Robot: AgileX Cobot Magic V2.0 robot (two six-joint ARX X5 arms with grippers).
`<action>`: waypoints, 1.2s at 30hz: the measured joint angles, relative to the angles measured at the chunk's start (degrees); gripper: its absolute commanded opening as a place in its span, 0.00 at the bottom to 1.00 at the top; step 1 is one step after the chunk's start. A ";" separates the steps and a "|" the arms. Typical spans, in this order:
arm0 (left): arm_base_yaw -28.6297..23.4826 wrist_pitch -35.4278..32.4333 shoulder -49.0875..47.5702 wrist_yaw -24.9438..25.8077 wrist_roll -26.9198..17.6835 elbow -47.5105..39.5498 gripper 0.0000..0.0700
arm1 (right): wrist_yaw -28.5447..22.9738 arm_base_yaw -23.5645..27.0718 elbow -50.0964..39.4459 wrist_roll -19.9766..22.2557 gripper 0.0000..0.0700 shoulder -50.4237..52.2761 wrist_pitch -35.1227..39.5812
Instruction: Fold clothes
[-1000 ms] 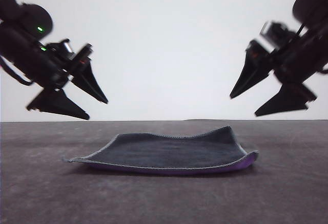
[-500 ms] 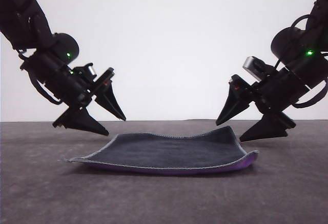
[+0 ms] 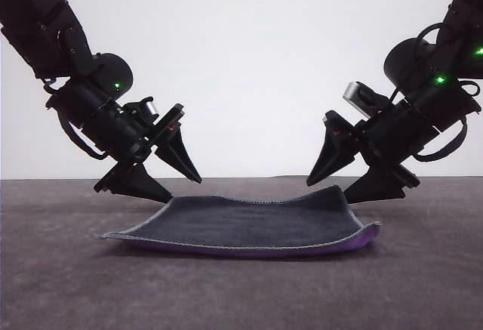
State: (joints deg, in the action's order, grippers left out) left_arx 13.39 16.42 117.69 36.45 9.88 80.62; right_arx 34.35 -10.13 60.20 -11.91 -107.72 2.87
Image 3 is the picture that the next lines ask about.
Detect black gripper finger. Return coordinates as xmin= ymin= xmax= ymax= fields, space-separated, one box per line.
xmin=153 ymin=118 xmax=203 ymax=186
xmin=96 ymin=162 xmax=174 ymax=205
xmin=343 ymin=166 xmax=409 ymax=205
xmin=306 ymin=118 xmax=360 ymax=187

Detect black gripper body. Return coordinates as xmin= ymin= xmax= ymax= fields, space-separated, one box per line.
xmin=45 ymin=82 xmax=186 ymax=192
xmin=322 ymin=78 xmax=482 ymax=190

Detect purple towel with grey hem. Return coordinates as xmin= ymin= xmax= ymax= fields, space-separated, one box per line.
xmin=92 ymin=185 xmax=382 ymax=260

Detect grey table cloth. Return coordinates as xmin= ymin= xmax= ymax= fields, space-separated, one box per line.
xmin=0 ymin=174 xmax=483 ymax=330

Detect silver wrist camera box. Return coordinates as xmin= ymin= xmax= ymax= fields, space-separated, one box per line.
xmin=137 ymin=97 xmax=158 ymax=119
xmin=342 ymin=80 xmax=380 ymax=120

